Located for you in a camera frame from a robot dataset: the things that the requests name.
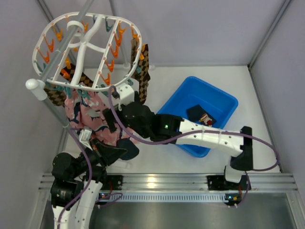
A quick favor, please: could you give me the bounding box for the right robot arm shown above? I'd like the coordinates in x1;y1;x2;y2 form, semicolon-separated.
105;86;254;183

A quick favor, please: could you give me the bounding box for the white round clip hanger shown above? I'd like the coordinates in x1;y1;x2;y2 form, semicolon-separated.
32;12;142;92

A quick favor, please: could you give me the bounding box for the pink patterned cloth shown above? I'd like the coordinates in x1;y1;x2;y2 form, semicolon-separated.
64;90;138;146

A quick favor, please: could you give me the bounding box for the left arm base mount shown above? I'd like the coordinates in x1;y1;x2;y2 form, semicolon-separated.
105;175;123;191

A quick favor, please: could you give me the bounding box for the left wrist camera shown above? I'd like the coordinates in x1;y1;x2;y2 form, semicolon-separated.
79;127;92;150

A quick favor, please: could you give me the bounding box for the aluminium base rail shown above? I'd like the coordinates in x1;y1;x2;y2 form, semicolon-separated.
38;173;298;193

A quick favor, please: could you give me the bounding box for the grey metal hanging rod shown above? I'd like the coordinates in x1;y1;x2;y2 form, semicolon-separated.
41;0;94;82

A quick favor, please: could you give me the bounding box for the white slotted cable duct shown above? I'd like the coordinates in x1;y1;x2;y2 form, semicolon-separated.
96;193;228;203

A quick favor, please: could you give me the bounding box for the blue plastic bin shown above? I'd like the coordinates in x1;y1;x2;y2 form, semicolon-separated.
156;76;239;158

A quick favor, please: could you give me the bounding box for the brown argyle sock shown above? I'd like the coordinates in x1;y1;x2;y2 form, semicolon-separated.
61;66;96;89
131;44;151;104
44;87;67;107

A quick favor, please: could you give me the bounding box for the navy blue sock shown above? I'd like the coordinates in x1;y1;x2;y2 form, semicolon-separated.
186;104;217;127

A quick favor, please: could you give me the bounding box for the white rack stand post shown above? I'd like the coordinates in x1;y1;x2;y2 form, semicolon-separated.
25;78;72;129

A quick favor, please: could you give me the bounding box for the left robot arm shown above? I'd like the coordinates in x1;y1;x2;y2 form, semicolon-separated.
51;140;128;229

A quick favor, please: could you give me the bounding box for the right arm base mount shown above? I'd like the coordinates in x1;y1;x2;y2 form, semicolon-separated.
207;175;249;191

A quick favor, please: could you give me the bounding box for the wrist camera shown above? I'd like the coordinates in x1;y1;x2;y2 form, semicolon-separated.
116;83;135;105
79;127;92;150

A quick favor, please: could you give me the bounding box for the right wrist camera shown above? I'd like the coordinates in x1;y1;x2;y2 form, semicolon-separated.
116;83;135;105

